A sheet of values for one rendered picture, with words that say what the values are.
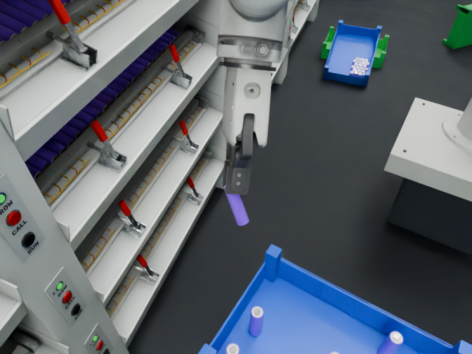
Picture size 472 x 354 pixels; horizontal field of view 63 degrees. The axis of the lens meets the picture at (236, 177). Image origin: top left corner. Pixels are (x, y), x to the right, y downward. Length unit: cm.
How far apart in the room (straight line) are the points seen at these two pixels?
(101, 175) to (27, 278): 20
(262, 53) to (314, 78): 144
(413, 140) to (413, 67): 107
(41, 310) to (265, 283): 34
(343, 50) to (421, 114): 89
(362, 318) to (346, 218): 68
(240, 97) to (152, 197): 46
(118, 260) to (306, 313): 38
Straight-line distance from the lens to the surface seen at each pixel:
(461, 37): 240
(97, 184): 67
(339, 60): 199
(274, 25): 50
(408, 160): 103
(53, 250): 59
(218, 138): 118
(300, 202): 131
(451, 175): 104
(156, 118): 78
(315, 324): 64
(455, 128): 119
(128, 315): 96
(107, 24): 66
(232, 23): 49
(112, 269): 80
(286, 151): 148
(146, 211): 86
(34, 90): 54
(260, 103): 48
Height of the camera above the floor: 99
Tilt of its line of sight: 46 degrees down
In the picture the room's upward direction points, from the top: straight up
